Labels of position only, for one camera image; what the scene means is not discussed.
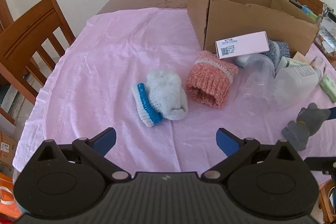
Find grey cat figurine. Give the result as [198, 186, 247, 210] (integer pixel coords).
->
[282, 102, 331, 151]

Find green tissue pack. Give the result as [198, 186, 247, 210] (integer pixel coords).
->
[319, 75, 336, 103]

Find clear jar golden capsules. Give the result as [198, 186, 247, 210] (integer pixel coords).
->
[309, 56, 326, 75]

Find pink knitted sock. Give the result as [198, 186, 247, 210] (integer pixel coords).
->
[186, 51, 239, 109]

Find clear plastic cup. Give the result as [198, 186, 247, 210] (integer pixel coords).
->
[235, 54, 275, 117]

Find blue grey knitted sock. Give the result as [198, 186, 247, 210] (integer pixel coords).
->
[262, 40, 290, 69]

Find white blue sock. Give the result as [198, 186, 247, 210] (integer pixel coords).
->
[131, 70, 189, 127]

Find pink carton box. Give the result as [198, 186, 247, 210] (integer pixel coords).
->
[215, 31, 269, 59]

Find beige Kagi carton box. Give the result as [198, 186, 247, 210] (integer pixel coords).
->
[293, 52, 310, 64]

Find green white soap box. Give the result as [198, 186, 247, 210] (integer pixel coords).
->
[276, 56, 306, 73]

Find light blue round toy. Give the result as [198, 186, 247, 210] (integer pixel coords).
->
[234, 55, 251, 68]

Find pink table cloth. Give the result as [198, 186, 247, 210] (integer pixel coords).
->
[13, 8, 333, 173]

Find large clear jar black lid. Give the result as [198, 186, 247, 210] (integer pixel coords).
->
[314, 11, 335, 59]

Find wooden chair right back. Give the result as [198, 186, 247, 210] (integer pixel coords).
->
[294, 0, 323, 15]

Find wooden chair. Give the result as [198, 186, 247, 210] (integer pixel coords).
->
[294, 0, 323, 15]
[0, 0, 76, 125]

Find wooden chair left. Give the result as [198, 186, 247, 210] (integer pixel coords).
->
[0, 0, 76, 125]

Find open cardboard box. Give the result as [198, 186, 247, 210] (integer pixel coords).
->
[186, 0, 319, 55]

